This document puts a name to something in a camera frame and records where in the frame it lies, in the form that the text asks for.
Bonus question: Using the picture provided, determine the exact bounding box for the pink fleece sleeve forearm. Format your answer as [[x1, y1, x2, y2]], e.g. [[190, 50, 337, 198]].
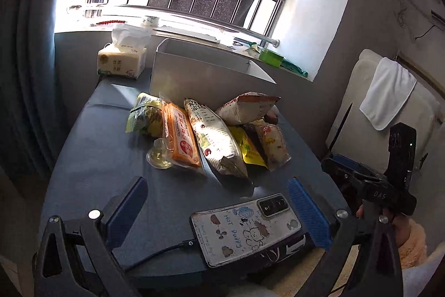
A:
[[398, 219, 427, 269]]

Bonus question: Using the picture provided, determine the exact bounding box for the small white cup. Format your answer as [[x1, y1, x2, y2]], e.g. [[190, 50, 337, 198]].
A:
[[142, 16, 159, 27]]

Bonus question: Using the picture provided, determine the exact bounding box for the white red snack bag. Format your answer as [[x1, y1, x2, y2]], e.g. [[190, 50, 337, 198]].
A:
[[216, 92, 281, 126]]

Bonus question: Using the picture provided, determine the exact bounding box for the orange snack packet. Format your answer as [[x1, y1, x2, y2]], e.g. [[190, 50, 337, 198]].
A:
[[162, 101, 201, 170]]

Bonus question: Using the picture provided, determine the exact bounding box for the black charging cable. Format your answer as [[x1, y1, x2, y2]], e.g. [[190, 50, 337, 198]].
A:
[[123, 238, 198, 274]]

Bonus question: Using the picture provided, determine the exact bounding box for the white cushioned chair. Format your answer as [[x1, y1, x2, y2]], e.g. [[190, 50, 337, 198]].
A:
[[326, 49, 441, 173]]

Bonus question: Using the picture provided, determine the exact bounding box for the yellow spicy snack pouch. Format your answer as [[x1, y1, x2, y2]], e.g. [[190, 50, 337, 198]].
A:
[[229, 126, 266, 167]]

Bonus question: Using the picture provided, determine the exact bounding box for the green plastic bag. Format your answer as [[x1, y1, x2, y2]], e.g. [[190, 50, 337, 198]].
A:
[[281, 59, 308, 78]]

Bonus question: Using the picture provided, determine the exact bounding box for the round bread snack bag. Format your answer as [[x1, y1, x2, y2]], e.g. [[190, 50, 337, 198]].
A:
[[248, 119, 291, 171]]

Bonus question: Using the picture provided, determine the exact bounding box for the white cardboard storage box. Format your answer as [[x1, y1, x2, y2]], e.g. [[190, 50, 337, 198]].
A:
[[149, 38, 278, 110]]

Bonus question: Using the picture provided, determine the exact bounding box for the green yellow snack bag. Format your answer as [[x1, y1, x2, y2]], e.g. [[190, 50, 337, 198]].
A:
[[125, 93, 163, 138]]

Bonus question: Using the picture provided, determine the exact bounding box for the phone with cartoon case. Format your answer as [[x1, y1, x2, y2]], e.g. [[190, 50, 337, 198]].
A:
[[190, 194, 302, 268]]

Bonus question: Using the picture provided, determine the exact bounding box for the blue curtain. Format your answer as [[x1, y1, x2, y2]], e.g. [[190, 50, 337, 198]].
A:
[[1, 0, 68, 179]]

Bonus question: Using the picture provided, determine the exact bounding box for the white towel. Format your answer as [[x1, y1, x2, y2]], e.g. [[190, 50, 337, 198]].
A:
[[359, 57, 417, 131]]

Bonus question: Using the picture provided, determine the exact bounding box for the tissue pack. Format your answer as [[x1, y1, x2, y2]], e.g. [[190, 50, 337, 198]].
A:
[[97, 24, 152, 79]]

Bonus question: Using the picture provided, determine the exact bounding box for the flat grey cardboard sheet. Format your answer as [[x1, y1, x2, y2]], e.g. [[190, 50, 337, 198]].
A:
[[153, 26, 220, 44]]

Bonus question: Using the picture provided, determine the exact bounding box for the green white snack bag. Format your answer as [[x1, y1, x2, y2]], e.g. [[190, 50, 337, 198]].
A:
[[184, 99, 248, 179]]

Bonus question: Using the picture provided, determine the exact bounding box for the clear jelly cup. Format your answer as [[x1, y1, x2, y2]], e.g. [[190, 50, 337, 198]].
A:
[[145, 138, 173, 170]]

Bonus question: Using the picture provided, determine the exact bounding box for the person's right hand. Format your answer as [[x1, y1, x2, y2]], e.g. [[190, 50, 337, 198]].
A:
[[378, 208, 411, 247]]

